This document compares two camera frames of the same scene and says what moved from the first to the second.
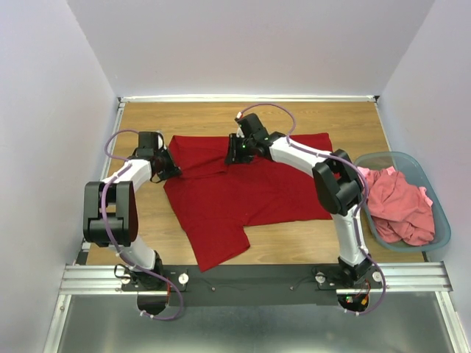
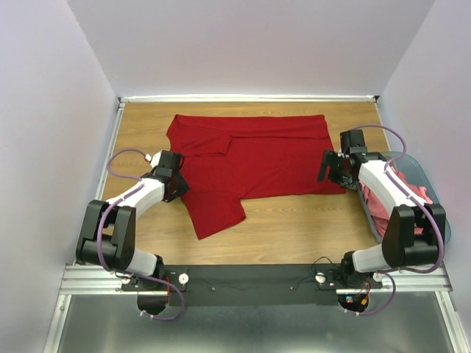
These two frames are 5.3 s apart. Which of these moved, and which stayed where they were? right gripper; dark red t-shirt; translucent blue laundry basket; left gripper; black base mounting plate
Moved: dark red t-shirt; right gripper; left gripper
Stayed: translucent blue laundry basket; black base mounting plate
